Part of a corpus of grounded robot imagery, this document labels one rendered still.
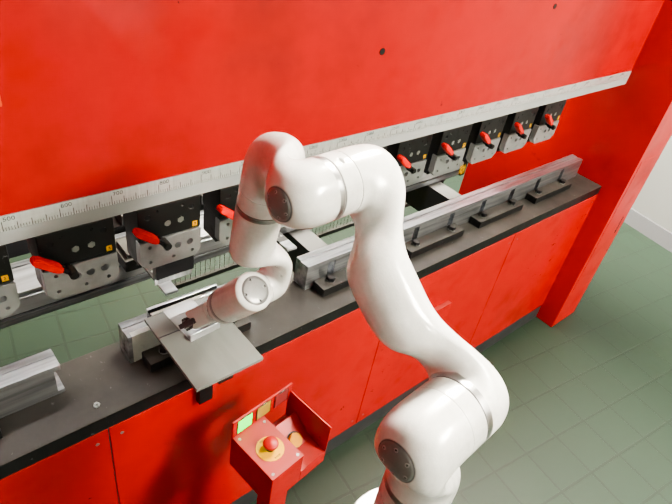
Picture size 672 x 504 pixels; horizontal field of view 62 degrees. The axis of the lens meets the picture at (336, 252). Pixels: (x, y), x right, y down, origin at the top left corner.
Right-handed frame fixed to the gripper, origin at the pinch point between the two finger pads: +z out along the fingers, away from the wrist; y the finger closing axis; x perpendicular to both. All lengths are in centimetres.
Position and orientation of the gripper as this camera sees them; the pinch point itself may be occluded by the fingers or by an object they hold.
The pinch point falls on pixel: (198, 318)
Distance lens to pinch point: 144.5
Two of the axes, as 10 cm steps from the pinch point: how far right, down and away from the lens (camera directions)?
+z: -5.6, 2.8, 7.8
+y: -7.1, 3.3, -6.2
